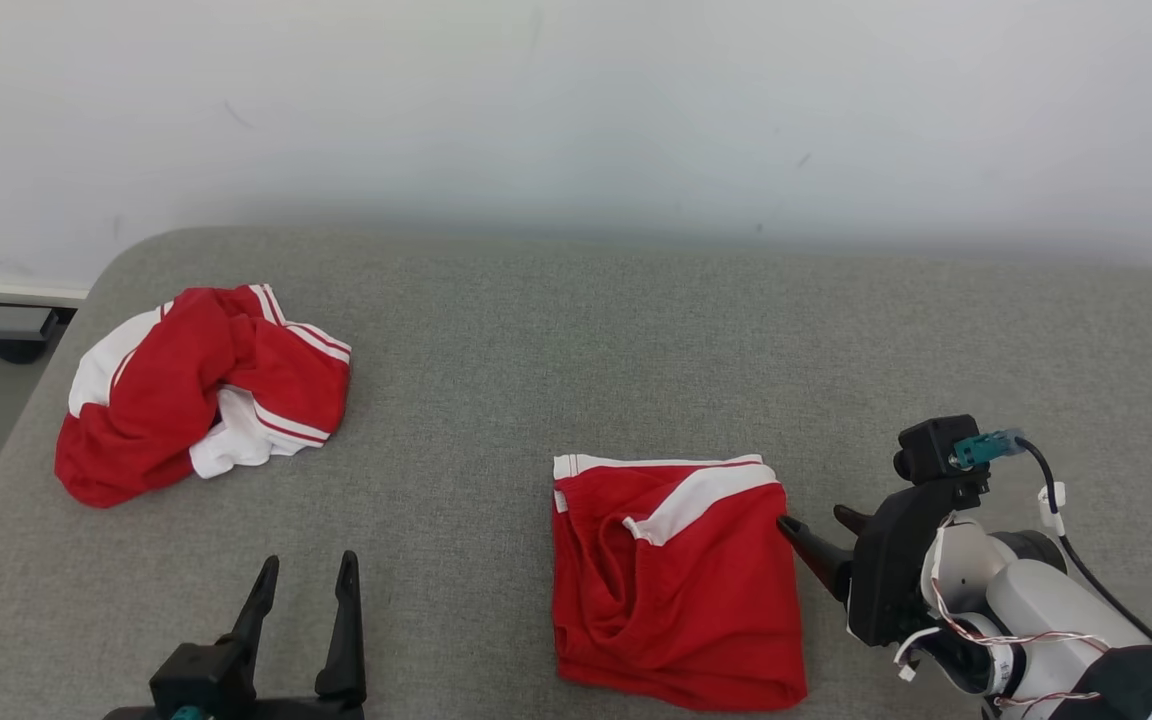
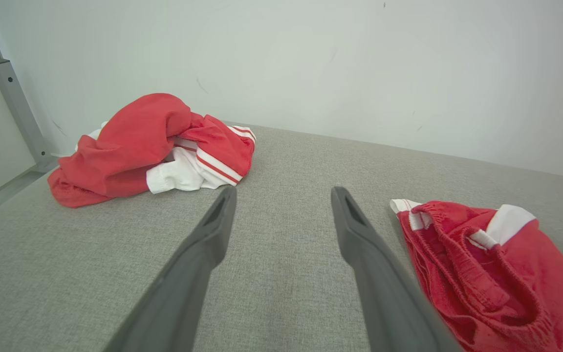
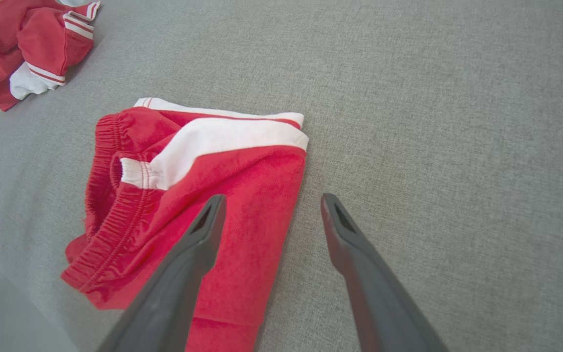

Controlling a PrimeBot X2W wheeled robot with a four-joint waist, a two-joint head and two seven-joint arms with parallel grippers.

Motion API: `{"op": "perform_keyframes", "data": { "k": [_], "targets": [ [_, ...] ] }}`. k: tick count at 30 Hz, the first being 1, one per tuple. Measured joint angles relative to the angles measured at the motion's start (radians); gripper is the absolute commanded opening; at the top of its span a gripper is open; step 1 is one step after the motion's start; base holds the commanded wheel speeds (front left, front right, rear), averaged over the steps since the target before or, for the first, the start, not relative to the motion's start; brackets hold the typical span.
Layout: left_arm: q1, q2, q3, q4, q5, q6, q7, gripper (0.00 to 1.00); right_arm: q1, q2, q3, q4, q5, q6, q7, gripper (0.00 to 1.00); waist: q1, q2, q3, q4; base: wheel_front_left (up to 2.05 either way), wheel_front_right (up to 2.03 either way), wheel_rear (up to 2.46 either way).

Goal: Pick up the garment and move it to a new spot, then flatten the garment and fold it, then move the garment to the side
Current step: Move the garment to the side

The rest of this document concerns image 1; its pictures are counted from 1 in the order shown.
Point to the red shorts with white stripes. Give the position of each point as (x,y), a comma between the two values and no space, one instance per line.
(696,600)

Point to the teal camera plug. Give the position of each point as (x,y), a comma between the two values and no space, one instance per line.
(981,449)
(191,714)

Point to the teal right camera plug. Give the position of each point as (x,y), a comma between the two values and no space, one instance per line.
(981,449)

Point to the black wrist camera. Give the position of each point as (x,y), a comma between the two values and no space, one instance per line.
(931,450)
(198,675)

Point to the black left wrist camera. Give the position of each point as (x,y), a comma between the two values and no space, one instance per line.
(198,675)

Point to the red jersey with white sleeves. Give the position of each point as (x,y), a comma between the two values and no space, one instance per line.
(156,400)

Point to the teal left camera plug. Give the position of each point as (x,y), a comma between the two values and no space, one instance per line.
(191,714)

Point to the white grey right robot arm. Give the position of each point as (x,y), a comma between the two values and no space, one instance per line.
(1046,610)

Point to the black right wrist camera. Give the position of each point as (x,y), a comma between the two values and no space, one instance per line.
(931,450)

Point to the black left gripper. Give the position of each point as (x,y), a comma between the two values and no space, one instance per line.
(286,710)

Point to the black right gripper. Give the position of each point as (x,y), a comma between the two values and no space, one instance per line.
(886,570)

